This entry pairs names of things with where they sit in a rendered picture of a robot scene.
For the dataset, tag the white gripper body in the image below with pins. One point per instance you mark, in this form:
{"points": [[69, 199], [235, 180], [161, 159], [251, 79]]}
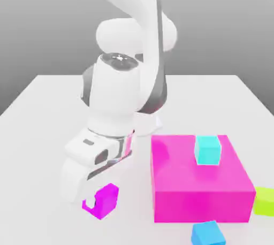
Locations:
{"points": [[73, 181]]}

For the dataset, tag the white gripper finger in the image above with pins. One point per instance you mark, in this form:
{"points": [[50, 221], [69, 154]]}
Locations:
{"points": [[90, 199]]}

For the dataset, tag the small magenta cube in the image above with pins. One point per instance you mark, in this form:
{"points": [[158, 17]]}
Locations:
{"points": [[106, 201]]}

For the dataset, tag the large pink box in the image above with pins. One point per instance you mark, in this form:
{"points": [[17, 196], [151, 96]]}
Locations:
{"points": [[199, 185]]}

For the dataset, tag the small lime green cube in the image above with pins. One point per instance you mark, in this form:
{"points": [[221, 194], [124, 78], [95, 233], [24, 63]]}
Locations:
{"points": [[264, 201]]}

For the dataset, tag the small blue cube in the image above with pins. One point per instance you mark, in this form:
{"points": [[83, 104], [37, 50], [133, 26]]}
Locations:
{"points": [[207, 234]]}

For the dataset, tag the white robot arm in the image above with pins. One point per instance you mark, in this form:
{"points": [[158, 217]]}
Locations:
{"points": [[119, 91]]}

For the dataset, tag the small cyan cube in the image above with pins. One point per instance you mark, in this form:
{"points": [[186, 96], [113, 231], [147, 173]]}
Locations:
{"points": [[207, 150]]}

